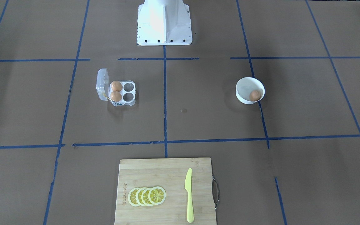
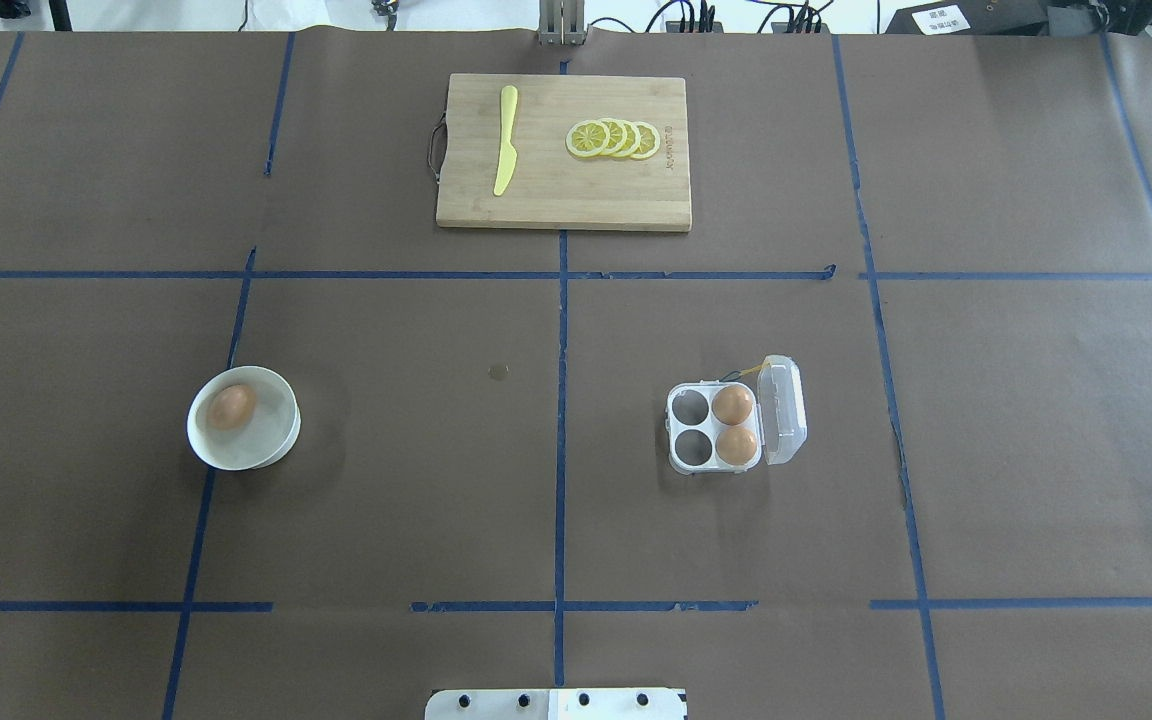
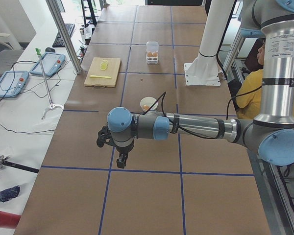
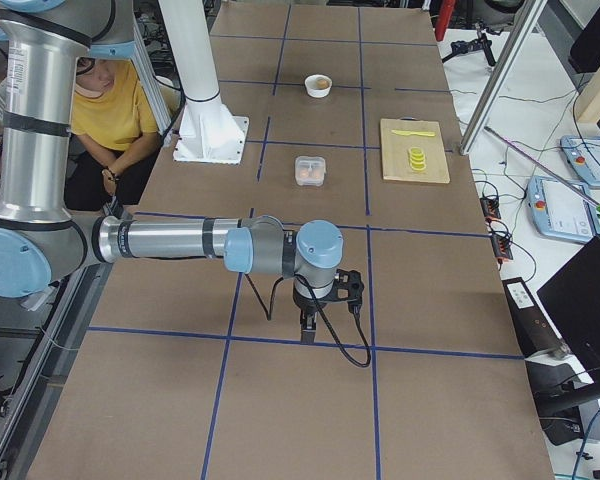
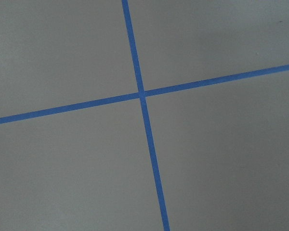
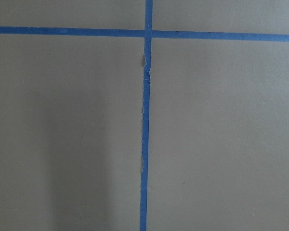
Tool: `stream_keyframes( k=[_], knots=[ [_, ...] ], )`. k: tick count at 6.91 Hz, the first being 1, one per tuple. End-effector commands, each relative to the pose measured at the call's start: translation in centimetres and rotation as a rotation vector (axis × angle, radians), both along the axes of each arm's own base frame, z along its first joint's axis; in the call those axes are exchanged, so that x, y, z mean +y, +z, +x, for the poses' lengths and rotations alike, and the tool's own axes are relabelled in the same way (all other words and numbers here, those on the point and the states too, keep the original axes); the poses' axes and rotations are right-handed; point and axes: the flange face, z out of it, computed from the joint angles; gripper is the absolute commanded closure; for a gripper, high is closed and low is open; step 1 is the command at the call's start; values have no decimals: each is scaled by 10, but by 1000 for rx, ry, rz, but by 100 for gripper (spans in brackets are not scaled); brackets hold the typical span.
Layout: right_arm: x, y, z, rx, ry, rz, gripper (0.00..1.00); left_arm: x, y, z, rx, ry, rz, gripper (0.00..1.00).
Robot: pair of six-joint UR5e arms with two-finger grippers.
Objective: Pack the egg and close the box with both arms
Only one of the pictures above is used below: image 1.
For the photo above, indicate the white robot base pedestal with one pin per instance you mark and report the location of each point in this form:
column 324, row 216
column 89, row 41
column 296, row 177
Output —
column 164, row 23

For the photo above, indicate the brown egg front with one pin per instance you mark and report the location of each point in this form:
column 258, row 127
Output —
column 116, row 96

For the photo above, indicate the clear plastic egg box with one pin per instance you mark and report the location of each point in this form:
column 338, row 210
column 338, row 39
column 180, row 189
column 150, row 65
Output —
column 103, row 89

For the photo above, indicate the white round bowl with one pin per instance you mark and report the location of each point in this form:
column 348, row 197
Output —
column 245, row 86

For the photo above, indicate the yellow plastic knife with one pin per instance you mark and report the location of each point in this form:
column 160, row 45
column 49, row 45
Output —
column 189, row 205

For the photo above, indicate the brown egg rear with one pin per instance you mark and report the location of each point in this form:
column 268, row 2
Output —
column 116, row 86

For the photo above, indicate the lemon slice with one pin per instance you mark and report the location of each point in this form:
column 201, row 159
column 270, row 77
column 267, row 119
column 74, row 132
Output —
column 133, row 197
column 139, row 196
column 145, row 197
column 157, row 195

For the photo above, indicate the brown egg from bowl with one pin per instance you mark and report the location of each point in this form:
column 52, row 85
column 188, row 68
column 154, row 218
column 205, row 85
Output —
column 255, row 95

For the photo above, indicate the bamboo cutting board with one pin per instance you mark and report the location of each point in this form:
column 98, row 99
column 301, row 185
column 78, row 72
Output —
column 169, row 173

